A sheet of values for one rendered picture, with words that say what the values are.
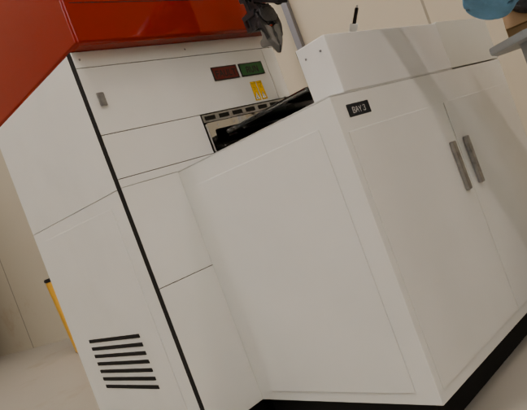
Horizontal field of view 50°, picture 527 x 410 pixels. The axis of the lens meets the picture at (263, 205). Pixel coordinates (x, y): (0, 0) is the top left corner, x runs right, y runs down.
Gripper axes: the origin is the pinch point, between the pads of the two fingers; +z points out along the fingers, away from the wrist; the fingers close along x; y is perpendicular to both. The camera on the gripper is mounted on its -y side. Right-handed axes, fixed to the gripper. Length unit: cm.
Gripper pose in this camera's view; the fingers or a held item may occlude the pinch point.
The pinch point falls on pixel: (280, 47)
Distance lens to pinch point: 184.5
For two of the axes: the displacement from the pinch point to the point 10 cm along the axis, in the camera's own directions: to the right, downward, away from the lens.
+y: -6.3, 2.2, 7.4
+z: 3.8, 9.2, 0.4
